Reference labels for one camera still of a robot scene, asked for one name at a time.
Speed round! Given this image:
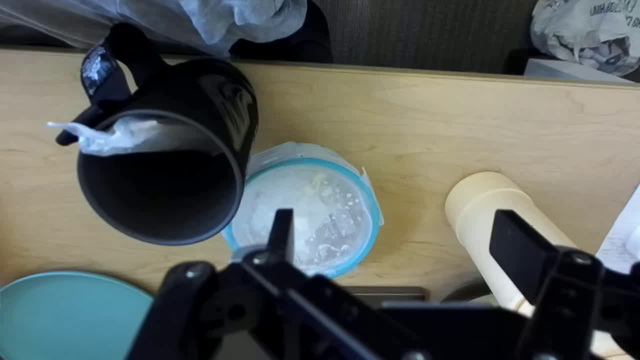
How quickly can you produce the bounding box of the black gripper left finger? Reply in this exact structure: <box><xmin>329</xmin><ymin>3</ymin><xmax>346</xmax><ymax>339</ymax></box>
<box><xmin>266</xmin><ymin>207</ymin><xmax>293</xmax><ymax>262</ymax></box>

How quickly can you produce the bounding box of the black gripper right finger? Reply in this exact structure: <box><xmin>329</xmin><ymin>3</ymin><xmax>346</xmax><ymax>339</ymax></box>
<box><xmin>490</xmin><ymin>210</ymin><xmax>560</xmax><ymax>303</ymax></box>

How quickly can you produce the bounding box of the clear container with teal rim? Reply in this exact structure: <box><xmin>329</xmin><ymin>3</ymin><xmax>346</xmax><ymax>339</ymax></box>
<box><xmin>222</xmin><ymin>142</ymin><xmax>384</xmax><ymax>277</ymax></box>

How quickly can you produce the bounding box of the white paper sheet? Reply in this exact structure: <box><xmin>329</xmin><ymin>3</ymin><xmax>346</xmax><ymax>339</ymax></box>
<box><xmin>596</xmin><ymin>185</ymin><xmax>640</xmax><ymax>274</ymax></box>

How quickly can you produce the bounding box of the black mug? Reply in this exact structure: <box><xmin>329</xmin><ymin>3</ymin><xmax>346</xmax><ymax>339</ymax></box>
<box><xmin>70</xmin><ymin>22</ymin><xmax>258</xmax><ymax>245</ymax></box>

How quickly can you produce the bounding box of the white tissue in mug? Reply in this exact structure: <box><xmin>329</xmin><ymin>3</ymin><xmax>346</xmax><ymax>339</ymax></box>
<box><xmin>49</xmin><ymin>117</ymin><xmax>177</xmax><ymax>158</ymax></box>

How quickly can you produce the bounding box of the white plastic bag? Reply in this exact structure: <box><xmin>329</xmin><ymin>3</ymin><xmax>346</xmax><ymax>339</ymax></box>
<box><xmin>529</xmin><ymin>0</ymin><xmax>640</xmax><ymax>76</ymax></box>

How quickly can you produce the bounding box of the grey cloth on chair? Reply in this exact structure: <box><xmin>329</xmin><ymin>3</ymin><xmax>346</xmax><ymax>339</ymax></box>
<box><xmin>0</xmin><ymin>0</ymin><xmax>309</xmax><ymax>56</ymax></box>

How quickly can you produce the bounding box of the teal plate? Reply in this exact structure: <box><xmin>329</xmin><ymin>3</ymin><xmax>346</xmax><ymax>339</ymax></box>
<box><xmin>0</xmin><ymin>269</ymin><xmax>151</xmax><ymax>360</ymax></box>

